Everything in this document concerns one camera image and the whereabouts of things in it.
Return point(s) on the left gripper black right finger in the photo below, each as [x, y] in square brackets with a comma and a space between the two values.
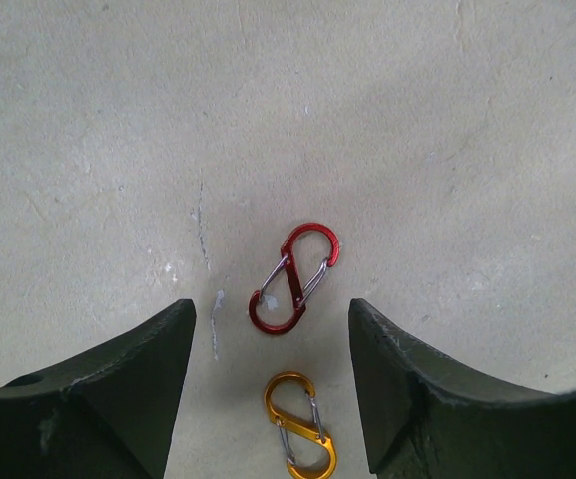
[426, 415]

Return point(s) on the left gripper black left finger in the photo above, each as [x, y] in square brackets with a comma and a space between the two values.
[108, 412]

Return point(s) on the red S-shaped carabiner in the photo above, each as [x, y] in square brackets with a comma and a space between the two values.
[300, 294]

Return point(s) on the orange S-shaped carabiner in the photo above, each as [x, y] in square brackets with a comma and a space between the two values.
[312, 431]

